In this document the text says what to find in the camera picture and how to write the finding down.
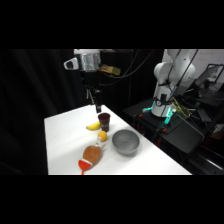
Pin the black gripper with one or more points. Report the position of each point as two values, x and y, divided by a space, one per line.
90 79

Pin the brown cup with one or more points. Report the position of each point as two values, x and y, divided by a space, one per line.
104 122

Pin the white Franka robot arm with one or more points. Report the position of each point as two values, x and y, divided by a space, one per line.
168 71

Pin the grey bowl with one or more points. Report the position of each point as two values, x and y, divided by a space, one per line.
125 142

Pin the yellow banana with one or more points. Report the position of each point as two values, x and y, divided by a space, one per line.
93 126

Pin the yellow tag on wrist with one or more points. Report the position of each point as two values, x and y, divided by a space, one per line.
110 69

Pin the orange ball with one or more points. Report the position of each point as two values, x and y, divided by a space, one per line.
102 135

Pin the brown plush toy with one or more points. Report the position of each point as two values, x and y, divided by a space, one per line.
91 154

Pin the black curtain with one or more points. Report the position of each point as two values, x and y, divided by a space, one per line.
30 100

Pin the black robot stand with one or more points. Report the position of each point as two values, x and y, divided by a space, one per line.
181 131

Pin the dark monitor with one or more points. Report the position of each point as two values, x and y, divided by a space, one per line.
209 76

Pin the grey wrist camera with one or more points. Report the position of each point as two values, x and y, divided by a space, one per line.
71 63

